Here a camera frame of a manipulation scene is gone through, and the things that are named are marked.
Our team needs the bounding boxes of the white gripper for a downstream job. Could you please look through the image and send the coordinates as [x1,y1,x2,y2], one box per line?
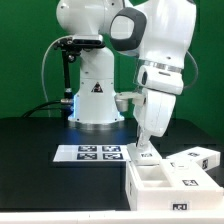
[133,88,176,149]

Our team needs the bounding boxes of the white door panel front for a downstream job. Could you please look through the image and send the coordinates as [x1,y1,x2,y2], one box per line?
[127,143,162,166]

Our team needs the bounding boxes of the white door panel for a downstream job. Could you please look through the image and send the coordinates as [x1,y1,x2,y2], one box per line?
[160,159,220,190]
[127,143,162,166]

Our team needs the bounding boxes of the white cabinet body box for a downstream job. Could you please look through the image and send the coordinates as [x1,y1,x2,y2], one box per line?
[125,161,224,211]

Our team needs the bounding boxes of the white cabinet top block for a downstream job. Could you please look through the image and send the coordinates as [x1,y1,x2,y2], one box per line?
[167,146,221,171]

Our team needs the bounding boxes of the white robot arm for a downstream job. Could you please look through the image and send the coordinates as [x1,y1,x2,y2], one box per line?
[56,0,196,149]

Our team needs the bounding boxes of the white marker sheet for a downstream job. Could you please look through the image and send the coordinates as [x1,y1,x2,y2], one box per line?
[53,145,130,162]

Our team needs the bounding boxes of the white L-shaped fence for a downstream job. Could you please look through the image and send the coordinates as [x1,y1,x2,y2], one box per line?
[0,210,224,224]

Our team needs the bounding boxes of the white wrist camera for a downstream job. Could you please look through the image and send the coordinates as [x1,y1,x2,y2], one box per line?
[114,92,145,112]

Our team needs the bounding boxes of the black base cables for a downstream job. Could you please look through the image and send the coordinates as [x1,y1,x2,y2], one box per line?
[21,98,75,119]

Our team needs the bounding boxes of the grey camera cable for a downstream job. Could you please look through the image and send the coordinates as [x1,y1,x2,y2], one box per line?
[40,35,73,118]

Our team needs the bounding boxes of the black camera on stand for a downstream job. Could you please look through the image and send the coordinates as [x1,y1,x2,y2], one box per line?
[53,36,105,119]

